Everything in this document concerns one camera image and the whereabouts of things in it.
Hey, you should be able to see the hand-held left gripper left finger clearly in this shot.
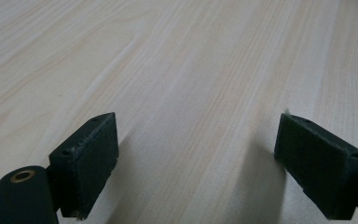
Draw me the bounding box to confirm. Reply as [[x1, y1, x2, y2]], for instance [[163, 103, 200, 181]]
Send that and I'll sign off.
[[48, 112, 120, 221]]

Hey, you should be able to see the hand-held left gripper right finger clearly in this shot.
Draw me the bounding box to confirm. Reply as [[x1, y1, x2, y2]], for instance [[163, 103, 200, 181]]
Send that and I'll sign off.
[[273, 112, 358, 221]]

